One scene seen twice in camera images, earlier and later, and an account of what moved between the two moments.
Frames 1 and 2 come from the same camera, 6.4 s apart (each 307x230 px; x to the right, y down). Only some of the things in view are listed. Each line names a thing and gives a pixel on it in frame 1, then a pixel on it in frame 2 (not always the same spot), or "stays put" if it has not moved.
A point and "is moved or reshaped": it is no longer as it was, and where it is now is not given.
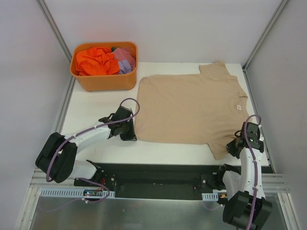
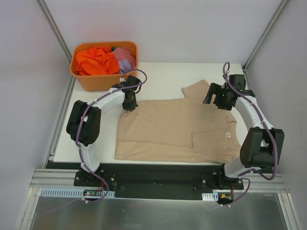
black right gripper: [233, 147] → [216, 95]
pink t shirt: [123, 53] stays put
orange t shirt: [97, 61] stays put
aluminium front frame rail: [272, 182] stays put
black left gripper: [129, 134] → [130, 104]
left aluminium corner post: [58, 35] stays put
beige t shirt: [208, 108] is moved or reshaped
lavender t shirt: [124, 67] stays put
